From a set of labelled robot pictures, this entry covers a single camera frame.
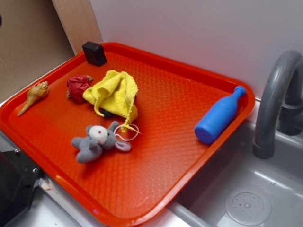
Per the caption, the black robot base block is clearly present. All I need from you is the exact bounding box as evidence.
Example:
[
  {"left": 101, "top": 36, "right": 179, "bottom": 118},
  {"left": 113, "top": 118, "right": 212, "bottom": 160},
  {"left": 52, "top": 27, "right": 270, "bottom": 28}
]
[{"left": 0, "top": 150, "right": 42, "bottom": 227}]

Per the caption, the red plastic tray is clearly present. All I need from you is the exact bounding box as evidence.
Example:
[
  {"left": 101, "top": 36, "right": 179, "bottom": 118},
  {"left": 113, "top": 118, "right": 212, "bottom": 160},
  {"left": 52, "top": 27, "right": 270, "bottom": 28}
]
[{"left": 0, "top": 43, "right": 255, "bottom": 227}]

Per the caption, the yellow cloth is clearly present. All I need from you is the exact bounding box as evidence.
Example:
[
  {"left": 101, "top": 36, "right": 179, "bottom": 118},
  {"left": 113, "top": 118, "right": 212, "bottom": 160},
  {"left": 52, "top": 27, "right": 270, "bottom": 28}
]
[{"left": 82, "top": 70, "right": 138, "bottom": 132}]

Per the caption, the small dark object under cloth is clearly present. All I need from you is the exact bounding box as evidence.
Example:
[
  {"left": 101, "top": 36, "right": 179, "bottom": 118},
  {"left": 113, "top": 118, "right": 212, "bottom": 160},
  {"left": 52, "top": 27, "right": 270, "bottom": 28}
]
[{"left": 101, "top": 108, "right": 114, "bottom": 118}]

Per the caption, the blue plastic bottle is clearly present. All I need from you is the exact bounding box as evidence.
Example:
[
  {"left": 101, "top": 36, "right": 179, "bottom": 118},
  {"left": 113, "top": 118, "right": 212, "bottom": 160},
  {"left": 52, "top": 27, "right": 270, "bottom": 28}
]
[{"left": 194, "top": 86, "right": 246, "bottom": 144}]

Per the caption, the grey plush mouse toy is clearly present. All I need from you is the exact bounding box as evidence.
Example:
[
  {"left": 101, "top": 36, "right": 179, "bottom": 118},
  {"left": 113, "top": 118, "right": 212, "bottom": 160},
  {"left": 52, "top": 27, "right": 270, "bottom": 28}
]
[{"left": 71, "top": 121, "right": 131, "bottom": 164}]

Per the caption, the crumpled red paper ball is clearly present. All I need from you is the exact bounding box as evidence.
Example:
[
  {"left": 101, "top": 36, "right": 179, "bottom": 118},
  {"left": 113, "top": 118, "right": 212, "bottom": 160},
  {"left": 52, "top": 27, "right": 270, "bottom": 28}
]
[{"left": 67, "top": 75, "right": 93, "bottom": 103}]

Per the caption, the grey plastic sink basin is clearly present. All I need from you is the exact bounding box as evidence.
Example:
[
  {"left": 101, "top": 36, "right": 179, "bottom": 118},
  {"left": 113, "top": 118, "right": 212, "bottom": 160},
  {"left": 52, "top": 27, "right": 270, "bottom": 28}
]
[{"left": 169, "top": 121, "right": 303, "bottom": 227}]

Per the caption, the tan spiral seashell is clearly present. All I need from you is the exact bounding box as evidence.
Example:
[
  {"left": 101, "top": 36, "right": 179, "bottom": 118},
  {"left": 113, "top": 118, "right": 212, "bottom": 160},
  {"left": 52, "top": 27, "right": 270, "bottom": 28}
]
[{"left": 18, "top": 81, "right": 48, "bottom": 116}]

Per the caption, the wooden board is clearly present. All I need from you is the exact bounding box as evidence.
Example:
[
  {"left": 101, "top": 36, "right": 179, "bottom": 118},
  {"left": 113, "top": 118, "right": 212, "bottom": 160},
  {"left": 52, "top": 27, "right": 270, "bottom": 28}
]
[{"left": 52, "top": 0, "right": 103, "bottom": 55}]

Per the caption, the grey sink faucet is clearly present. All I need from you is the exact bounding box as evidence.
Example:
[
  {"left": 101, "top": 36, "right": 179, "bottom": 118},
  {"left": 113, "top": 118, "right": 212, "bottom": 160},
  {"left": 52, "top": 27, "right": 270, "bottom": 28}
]
[{"left": 253, "top": 50, "right": 303, "bottom": 159}]

